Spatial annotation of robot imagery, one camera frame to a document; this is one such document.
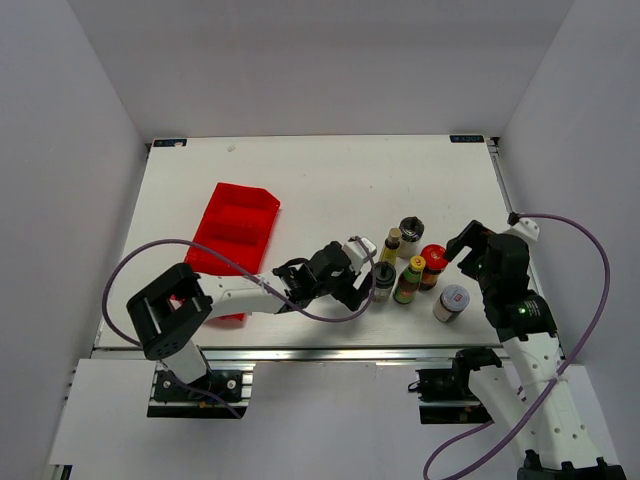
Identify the red plastic organizer bin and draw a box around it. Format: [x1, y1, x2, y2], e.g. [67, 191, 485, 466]
[168, 182, 282, 327]

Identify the right blue table label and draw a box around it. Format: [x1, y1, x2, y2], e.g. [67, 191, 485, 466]
[449, 134, 485, 144]

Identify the purple cable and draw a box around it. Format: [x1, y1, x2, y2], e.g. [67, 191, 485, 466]
[101, 235, 378, 420]
[422, 213, 612, 480]

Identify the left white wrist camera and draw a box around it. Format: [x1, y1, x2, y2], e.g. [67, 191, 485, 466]
[342, 237, 377, 273]

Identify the aluminium table rail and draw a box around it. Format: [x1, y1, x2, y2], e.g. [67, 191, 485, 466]
[89, 343, 521, 365]
[481, 137, 558, 342]

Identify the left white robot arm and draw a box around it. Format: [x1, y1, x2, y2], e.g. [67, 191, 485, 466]
[126, 237, 377, 399]

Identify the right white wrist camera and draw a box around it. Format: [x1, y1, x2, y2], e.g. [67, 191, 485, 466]
[505, 212, 540, 242]

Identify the left blue table label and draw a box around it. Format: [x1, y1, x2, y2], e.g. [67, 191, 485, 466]
[152, 138, 187, 148]

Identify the aluminium table front rail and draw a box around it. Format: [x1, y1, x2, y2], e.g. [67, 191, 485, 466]
[89, 343, 521, 365]

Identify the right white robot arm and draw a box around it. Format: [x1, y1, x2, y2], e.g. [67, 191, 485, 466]
[445, 214, 625, 479]

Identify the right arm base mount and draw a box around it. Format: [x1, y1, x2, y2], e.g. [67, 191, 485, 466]
[407, 347, 502, 425]

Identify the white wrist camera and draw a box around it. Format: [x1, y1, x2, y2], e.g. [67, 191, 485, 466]
[342, 237, 377, 273]
[505, 212, 540, 242]

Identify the blue table label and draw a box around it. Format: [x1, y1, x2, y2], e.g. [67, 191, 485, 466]
[449, 134, 485, 144]
[152, 138, 187, 148]

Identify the black lid pepper shaker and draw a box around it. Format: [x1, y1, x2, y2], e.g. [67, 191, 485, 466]
[373, 261, 396, 302]

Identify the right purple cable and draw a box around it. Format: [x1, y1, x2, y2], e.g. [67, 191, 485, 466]
[422, 213, 612, 480]

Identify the white grinder bottle black top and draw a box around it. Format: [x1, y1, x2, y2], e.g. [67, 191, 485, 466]
[397, 216, 425, 260]

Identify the grey lid spice jar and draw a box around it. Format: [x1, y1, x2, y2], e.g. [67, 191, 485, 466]
[433, 284, 470, 323]

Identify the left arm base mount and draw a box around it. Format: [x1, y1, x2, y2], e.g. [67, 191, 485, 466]
[147, 363, 253, 420]

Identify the aluminium table right rail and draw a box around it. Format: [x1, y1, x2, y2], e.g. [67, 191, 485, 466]
[481, 137, 558, 342]

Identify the yellow cap green sauce bottle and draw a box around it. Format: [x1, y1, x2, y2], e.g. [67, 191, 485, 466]
[393, 255, 426, 305]

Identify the small gold cap bottle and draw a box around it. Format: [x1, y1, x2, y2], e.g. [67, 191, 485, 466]
[378, 228, 402, 265]

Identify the red lid dark sauce jar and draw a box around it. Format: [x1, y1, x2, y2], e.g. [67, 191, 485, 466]
[419, 244, 448, 291]

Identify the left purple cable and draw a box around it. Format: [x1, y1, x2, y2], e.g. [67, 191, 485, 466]
[101, 235, 378, 420]

